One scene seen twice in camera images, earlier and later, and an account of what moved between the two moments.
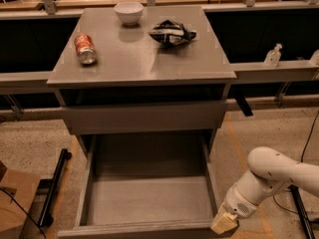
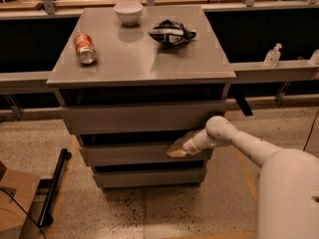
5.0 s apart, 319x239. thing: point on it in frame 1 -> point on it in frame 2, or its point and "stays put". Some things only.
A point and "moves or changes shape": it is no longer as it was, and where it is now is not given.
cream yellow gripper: (237, 202) -> (189, 145)
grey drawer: (146, 186) moves or changes shape
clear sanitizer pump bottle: (273, 57) stays put
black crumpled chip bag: (171, 33) stays put
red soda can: (85, 48) stays put
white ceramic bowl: (129, 12) stays put
